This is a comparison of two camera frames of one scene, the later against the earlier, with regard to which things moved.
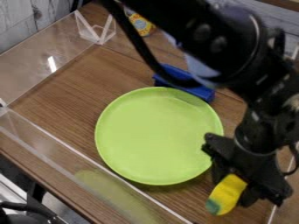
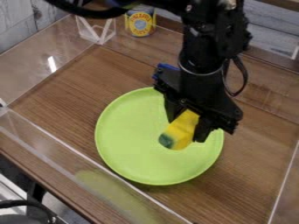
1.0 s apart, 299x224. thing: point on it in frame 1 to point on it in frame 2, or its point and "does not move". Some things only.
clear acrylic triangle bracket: [96, 33] does not move
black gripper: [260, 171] to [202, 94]
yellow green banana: [224, 197] to [176, 136]
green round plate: [150, 135] does not move
